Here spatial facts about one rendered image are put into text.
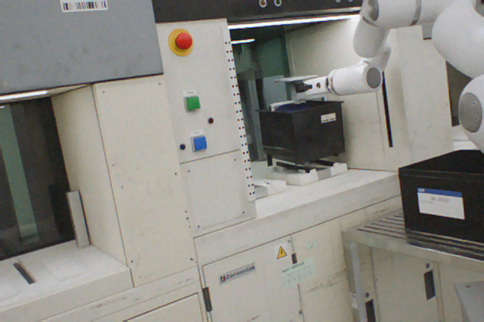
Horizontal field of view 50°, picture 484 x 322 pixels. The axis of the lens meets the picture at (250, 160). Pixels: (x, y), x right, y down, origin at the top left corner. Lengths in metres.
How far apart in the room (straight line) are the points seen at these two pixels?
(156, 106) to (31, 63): 0.29
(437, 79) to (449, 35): 0.85
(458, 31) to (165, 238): 0.78
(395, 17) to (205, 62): 0.47
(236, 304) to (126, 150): 0.50
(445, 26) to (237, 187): 0.64
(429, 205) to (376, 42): 0.45
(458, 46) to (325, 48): 0.94
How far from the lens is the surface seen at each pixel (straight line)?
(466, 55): 1.05
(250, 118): 2.42
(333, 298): 1.63
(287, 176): 1.79
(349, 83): 1.59
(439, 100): 1.92
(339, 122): 1.83
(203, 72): 1.33
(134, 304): 1.30
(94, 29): 1.23
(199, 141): 1.30
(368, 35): 1.44
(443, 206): 1.43
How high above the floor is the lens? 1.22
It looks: 8 degrees down
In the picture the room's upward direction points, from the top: 9 degrees counter-clockwise
